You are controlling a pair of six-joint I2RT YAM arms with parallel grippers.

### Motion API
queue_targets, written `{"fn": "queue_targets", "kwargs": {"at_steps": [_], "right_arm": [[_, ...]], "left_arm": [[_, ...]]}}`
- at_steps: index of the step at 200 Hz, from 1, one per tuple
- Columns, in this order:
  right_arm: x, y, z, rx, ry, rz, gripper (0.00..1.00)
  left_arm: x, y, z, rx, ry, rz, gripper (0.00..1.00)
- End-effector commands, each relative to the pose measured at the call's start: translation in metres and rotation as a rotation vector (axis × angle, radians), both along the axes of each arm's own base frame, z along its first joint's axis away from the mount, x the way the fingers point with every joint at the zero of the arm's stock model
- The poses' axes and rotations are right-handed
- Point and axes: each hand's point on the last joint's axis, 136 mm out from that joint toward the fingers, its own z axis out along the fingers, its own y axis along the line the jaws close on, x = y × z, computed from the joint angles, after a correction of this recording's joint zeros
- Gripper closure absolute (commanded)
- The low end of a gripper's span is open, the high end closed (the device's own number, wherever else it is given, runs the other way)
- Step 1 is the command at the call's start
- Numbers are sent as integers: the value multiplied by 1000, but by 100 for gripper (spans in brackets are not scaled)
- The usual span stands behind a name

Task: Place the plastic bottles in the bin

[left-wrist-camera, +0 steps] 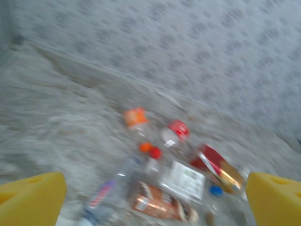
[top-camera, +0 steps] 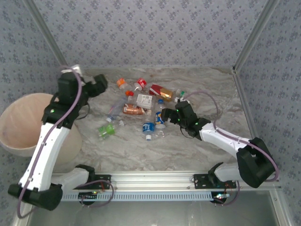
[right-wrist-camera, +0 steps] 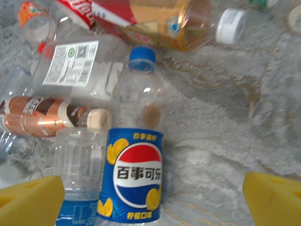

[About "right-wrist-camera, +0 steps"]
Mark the clear bottle green label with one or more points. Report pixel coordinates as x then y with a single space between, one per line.
263 2

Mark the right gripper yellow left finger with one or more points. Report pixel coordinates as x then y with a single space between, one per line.
28 204

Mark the Coca-Cola bottle red label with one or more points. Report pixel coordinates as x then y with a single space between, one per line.
77 11

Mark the Pepsi bottle blue cap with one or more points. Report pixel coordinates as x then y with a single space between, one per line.
136 169

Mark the tea bottle gold red label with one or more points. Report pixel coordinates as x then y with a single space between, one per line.
160 26

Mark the clear bottle blue label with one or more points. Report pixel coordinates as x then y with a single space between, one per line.
77 160

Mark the clear bottle white cap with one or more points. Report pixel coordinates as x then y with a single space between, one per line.
230 26

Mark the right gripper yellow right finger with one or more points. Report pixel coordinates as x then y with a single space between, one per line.
275 202

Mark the coffee bottle copper brown label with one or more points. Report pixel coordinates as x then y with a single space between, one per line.
42 115

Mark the orange label soda bottle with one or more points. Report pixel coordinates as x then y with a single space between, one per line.
33 14

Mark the clear square bottle white label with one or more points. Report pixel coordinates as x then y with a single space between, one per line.
70 63

